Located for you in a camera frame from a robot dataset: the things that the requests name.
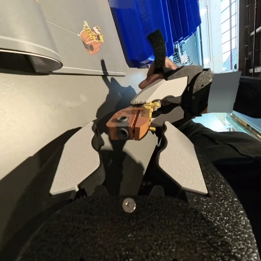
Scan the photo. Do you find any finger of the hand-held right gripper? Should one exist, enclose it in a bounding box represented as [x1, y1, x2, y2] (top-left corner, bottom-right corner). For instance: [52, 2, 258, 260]
[151, 106, 185, 128]
[130, 75, 188, 106]

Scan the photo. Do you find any tan brick assembly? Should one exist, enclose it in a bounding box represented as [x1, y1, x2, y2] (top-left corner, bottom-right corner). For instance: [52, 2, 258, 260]
[144, 102, 160, 131]

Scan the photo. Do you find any orange and tan brick model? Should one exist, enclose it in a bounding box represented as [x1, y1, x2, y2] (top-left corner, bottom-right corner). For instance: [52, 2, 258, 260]
[106, 106, 152, 141]

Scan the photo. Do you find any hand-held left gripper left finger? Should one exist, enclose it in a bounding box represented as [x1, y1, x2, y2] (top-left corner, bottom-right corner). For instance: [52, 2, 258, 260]
[49, 122, 102, 195]

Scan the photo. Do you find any person's right hand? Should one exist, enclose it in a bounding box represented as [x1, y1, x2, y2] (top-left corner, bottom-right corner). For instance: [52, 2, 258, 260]
[139, 56, 180, 89]

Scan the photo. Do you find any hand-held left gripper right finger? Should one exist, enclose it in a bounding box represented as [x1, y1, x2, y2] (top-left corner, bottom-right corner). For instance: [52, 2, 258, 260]
[156, 121, 208, 195]

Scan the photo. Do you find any blue plastic bin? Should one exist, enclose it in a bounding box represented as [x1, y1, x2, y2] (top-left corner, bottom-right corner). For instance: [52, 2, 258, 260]
[108, 0, 170, 68]
[166, 0, 202, 43]

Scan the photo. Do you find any grey instruction booklet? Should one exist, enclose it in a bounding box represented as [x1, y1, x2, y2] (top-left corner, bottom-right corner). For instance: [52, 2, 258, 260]
[0, 0, 127, 77]

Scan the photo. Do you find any grey desk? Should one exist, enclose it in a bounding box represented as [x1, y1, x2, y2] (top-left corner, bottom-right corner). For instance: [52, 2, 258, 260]
[0, 61, 163, 261]

